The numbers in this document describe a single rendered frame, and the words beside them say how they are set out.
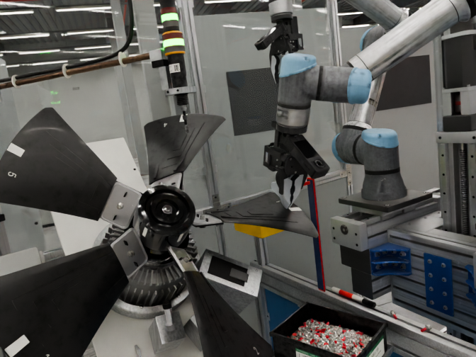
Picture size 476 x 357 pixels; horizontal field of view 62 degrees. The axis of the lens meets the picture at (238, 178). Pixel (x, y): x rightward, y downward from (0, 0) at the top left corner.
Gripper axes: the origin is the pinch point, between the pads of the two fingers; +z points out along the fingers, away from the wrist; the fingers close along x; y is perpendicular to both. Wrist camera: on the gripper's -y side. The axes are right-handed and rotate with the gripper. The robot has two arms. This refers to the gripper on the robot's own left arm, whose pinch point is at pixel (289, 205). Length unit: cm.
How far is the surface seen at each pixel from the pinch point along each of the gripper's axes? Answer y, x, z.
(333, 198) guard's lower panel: 64, -93, 50
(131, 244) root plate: 2.8, 39.3, 0.0
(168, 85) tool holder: 15.6, 24.2, -28.1
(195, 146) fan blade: 16.7, 17.1, -12.8
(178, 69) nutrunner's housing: 14.0, 22.6, -31.7
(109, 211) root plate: 12.7, 40.2, -3.1
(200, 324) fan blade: -16.9, 34.5, 7.1
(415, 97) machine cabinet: 198, -371, 49
